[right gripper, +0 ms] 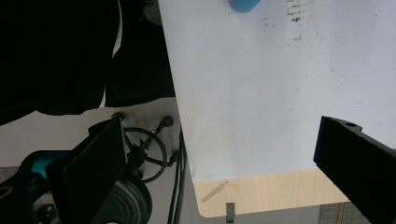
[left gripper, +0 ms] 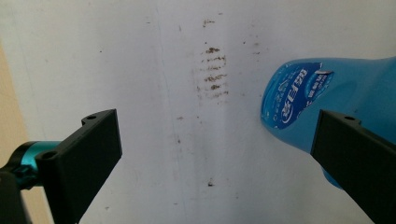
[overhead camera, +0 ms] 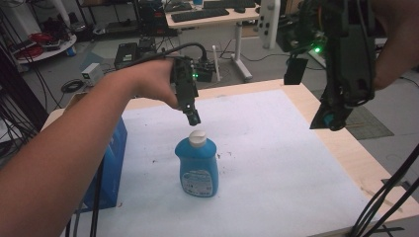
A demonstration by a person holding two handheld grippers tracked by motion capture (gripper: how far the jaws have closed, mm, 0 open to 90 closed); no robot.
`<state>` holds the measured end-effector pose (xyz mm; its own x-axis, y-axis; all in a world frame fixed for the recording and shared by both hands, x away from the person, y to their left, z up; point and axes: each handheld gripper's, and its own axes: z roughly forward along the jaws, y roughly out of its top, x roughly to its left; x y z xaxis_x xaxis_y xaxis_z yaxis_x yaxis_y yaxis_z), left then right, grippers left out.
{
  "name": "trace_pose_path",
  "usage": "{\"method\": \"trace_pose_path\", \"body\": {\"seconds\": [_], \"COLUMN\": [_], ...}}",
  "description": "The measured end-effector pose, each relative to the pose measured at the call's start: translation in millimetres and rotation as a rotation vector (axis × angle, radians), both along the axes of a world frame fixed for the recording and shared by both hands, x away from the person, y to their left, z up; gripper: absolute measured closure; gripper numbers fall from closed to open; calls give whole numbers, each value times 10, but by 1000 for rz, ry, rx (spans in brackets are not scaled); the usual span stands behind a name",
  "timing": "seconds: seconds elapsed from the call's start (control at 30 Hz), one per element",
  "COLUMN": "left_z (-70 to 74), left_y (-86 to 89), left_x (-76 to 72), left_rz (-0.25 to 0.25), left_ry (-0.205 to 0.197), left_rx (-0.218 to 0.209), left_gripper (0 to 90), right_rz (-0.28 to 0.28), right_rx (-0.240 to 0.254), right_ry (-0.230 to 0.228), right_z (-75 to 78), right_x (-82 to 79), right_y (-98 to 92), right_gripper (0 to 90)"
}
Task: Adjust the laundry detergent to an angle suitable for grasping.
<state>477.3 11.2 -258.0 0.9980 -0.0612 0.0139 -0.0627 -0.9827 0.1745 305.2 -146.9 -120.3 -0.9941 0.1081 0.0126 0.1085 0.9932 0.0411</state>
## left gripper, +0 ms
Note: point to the blue detergent bottle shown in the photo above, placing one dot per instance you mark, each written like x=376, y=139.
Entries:
x=351, y=90

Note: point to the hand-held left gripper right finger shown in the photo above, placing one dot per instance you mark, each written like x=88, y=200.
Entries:
x=358, y=155

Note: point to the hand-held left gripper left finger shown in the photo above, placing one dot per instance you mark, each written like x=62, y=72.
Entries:
x=81, y=158

